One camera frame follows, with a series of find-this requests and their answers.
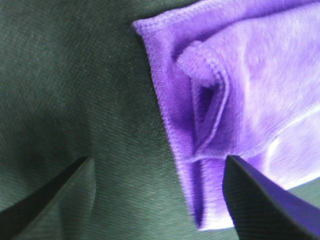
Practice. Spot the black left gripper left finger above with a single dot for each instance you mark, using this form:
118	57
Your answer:
59	210

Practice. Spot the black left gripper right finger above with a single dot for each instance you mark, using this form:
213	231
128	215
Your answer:
262	210

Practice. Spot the purple microfiber towel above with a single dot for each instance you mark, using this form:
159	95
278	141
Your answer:
237	77

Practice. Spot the black table cover cloth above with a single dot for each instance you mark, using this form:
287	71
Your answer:
76	81

